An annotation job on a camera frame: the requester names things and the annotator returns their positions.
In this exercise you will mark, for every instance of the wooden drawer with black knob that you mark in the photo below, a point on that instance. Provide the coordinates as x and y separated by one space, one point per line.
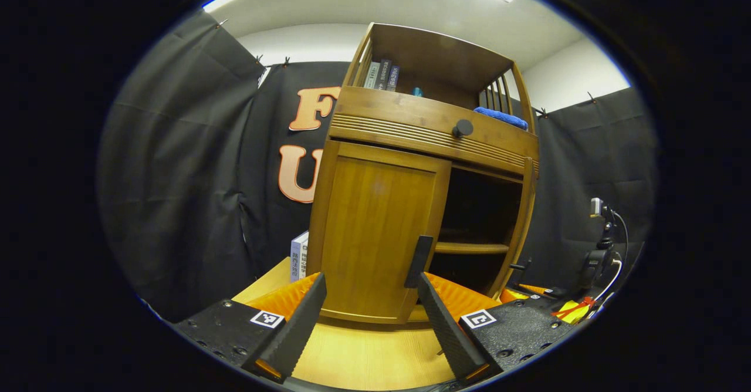
399 113

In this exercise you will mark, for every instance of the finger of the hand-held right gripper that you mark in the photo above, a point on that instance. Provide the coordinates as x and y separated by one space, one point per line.
531 290

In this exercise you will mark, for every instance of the wooden cabinet door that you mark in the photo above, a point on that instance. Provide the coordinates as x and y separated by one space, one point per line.
375 227

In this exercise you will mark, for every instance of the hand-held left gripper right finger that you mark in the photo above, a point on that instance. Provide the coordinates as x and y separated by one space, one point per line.
449 333

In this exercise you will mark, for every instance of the black backdrop cloth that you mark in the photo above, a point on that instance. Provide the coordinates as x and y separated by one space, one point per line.
176 175

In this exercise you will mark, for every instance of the wooden double-door shoe cabinet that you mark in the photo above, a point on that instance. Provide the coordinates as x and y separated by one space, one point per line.
440 57

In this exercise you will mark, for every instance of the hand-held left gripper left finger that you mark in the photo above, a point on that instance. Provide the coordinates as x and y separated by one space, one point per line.
299 327

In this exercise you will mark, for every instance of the blue folded towel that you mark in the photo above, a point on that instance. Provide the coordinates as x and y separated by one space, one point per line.
501 117

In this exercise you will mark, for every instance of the dark blue book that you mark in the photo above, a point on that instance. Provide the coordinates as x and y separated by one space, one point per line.
393 78

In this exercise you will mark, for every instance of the white printed book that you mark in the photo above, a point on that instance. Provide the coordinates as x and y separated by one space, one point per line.
299 257

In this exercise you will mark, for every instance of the grey book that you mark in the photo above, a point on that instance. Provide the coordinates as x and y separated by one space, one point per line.
371 76

